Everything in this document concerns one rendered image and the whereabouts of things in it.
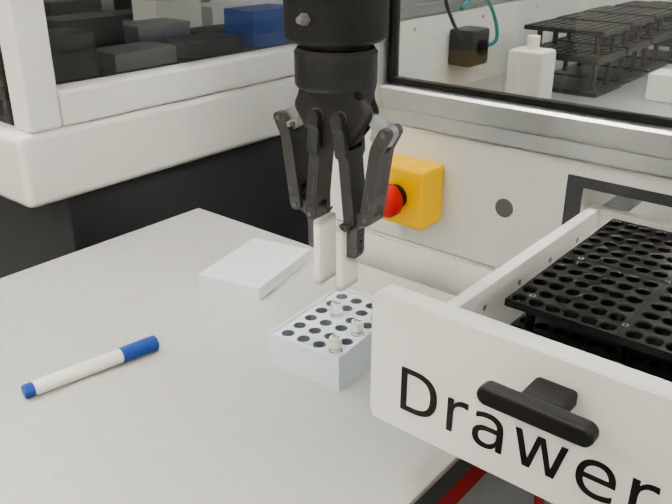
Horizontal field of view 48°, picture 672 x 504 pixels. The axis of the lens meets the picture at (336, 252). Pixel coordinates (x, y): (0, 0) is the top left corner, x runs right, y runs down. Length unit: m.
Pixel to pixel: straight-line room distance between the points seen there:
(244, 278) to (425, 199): 0.23
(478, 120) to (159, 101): 0.55
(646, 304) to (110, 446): 0.45
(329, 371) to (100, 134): 0.58
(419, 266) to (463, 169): 0.15
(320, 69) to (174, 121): 0.60
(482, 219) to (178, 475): 0.45
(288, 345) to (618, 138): 0.38
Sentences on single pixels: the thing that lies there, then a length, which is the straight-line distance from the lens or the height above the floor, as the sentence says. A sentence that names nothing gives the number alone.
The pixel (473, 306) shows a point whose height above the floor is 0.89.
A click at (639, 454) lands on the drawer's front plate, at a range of 0.49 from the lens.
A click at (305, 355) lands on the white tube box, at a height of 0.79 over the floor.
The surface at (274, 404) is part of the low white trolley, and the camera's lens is 0.71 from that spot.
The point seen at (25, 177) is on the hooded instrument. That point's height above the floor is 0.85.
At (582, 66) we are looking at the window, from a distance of 0.81.
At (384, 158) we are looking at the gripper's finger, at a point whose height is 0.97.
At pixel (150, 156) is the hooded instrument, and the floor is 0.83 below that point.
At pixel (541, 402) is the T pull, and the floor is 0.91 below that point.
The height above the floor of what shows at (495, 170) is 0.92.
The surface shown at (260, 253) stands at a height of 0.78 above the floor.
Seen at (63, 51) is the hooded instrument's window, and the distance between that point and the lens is 1.14.
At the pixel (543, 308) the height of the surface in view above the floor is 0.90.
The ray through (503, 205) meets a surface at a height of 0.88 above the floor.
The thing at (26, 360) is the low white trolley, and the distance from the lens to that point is 0.84.
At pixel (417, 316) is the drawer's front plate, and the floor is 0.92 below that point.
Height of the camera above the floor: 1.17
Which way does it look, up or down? 24 degrees down
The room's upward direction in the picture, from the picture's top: straight up
